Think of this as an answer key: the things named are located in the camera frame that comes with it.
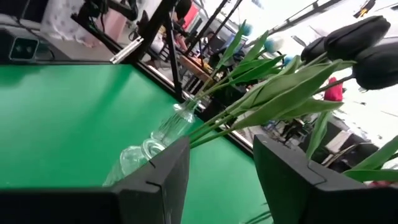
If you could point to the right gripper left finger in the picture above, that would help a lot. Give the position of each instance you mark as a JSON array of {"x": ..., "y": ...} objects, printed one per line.
[{"x": 109, "y": 208}]

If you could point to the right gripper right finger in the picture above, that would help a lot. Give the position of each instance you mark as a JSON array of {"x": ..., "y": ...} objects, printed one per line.
[{"x": 311, "y": 199}]

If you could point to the red artificial tulip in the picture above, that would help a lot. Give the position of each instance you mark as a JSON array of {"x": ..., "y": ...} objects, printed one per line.
[
  {"x": 370, "y": 175},
  {"x": 334, "y": 91}
]

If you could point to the ribbed clear glass vase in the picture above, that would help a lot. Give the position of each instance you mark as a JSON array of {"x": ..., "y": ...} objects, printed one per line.
[{"x": 174, "y": 124}]

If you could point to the light blue artificial tulip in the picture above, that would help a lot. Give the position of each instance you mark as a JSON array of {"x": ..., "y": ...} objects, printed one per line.
[
  {"x": 273, "y": 44},
  {"x": 247, "y": 29},
  {"x": 287, "y": 59}
]

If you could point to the diamond-pattern clear glass vase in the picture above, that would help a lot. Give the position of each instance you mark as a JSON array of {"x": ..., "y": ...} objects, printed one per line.
[{"x": 130, "y": 161}]

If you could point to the green table mat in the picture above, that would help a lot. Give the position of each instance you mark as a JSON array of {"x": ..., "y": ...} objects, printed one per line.
[{"x": 62, "y": 124}]

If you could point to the silver metal bracket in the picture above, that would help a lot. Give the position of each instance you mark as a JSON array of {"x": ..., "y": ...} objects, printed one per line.
[{"x": 126, "y": 49}]

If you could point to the black diagonal frame strut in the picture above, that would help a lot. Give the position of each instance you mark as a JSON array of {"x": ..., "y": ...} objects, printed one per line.
[{"x": 174, "y": 62}]

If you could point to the table-level camera box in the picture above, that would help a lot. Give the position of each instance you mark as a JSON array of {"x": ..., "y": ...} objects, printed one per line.
[{"x": 23, "y": 48}]

